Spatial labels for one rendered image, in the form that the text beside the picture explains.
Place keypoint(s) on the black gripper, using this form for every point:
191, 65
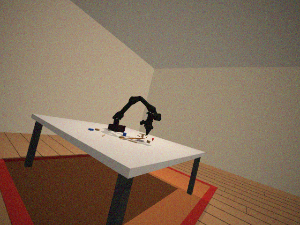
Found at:
149, 126

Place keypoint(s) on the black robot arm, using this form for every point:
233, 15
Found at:
152, 113

